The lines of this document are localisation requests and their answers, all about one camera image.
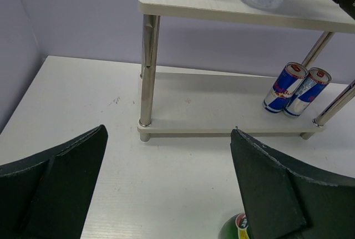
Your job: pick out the right red bull can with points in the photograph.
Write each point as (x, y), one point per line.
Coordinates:
(307, 92)

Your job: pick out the green bottle gold neck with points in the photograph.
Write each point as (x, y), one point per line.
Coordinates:
(237, 227)

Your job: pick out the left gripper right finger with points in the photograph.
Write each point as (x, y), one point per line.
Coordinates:
(284, 197)

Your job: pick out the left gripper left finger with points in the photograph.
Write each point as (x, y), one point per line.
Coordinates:
(48, 194)

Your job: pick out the red bull can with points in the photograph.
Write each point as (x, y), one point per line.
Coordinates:
(284, 87)
(307, 92)

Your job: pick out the beige two-tier shelf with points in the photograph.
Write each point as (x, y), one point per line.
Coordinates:
(213, 103)

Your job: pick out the left red bull can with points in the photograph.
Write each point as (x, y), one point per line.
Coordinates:
(284, 87)

